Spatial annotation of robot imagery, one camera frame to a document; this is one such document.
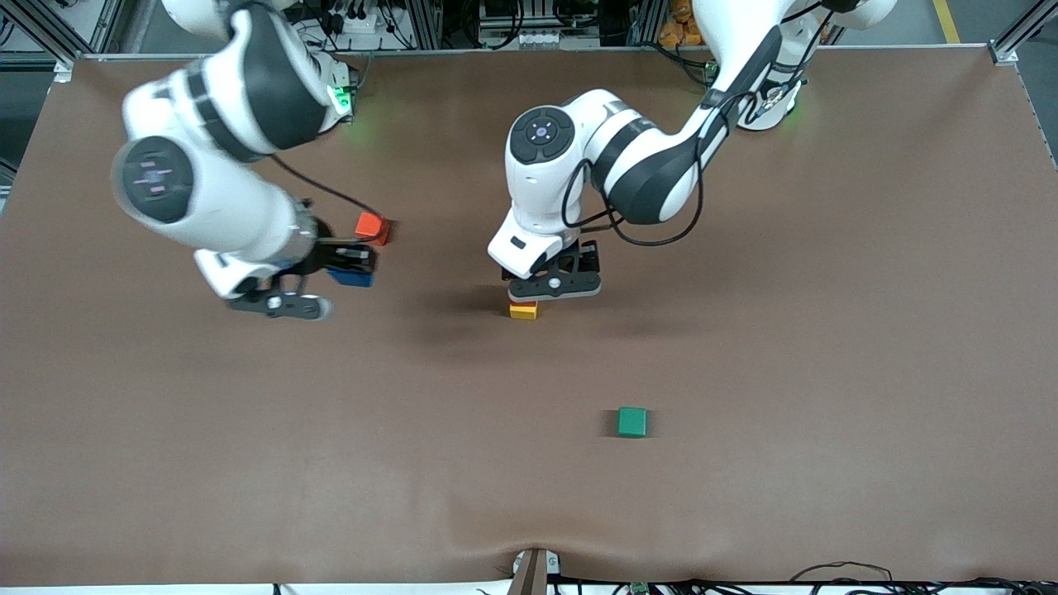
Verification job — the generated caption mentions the orange wooden block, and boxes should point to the orange wooden block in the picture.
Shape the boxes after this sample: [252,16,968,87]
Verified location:
[355,212,393,247]

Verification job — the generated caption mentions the brown table cover sheet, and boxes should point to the brown table cover sheet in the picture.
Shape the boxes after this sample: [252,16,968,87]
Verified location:
[0,45,1058,588]

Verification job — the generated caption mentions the white power strip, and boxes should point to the white power strip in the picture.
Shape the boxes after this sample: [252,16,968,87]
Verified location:
[331,10,383,36]

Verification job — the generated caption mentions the pile of orange toys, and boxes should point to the pile of orange toys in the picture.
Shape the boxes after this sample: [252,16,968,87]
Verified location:
[659,0,703,47]

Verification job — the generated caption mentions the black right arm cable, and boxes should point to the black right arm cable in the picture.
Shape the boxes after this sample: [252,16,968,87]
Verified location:
[273,155,388,222]

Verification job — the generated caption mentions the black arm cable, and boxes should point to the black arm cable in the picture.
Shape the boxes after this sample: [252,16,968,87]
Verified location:
[273,155,388,222]
[562,83,778,249]

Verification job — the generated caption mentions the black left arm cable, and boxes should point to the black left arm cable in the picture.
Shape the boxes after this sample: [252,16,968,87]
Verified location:
[562,83,778,249]

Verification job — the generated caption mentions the aluminium frame profile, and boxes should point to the aluminium frame profile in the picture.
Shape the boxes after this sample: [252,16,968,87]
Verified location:
[403,0,443,50]
[0,0,83,83]
[626,0,662,47]
[988,0,1058,67]

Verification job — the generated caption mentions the black floor cables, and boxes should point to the black floor cables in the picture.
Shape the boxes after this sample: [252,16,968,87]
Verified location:
[789,562,1058,595]

